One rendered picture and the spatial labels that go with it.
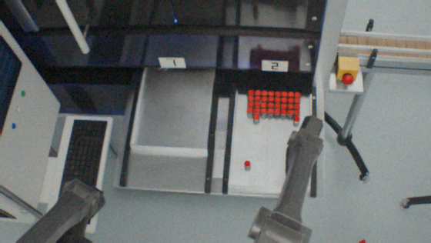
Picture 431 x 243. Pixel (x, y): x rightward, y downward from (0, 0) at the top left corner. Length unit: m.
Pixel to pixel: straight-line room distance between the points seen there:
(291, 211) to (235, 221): 1.54
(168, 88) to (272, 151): 0.44
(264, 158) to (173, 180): 0.30
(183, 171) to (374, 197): 1.24
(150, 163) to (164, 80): 0.32
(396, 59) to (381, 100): 1.01
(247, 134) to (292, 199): 0.72
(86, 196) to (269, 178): 0.69
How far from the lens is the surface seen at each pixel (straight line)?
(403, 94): 2.86
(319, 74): 1.65
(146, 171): 1.62
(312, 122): 1.27
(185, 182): 1.59
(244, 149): 1.61
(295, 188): 0.98
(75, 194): 1.10
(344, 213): 2.49
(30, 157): 1.71
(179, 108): 1.70
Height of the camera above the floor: 2.37
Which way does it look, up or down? 64 degrees down
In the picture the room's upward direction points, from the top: 9 degrees counter-clockwise
